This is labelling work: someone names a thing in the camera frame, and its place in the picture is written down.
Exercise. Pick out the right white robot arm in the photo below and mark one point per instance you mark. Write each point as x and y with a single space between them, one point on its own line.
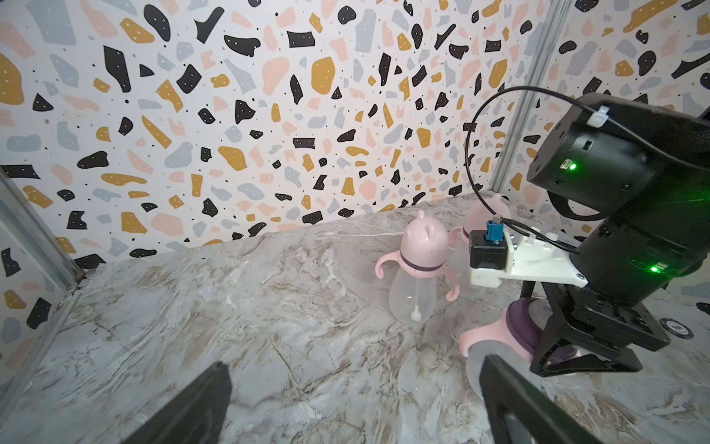
644 173

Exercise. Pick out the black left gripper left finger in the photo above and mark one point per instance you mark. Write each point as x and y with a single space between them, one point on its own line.
196 415

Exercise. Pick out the corner aluminium post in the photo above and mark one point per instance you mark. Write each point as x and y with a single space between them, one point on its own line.
552 28
37 285

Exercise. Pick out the small clear baby bottle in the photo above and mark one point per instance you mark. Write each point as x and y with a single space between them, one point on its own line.
411 287

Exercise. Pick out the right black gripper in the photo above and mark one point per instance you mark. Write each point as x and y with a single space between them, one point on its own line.
590 334

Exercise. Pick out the small dark round token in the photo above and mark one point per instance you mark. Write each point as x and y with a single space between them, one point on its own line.
676 328

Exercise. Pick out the purple bottle collar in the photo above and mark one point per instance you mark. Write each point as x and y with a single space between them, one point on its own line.
413 266
526 320

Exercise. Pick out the left corner aluminium post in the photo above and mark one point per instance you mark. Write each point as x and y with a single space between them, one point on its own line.
37 285

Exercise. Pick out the right corner aluminium post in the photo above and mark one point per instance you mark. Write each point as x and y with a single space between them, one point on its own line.
552 28

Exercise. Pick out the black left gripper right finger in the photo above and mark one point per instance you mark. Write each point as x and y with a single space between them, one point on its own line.
520 413

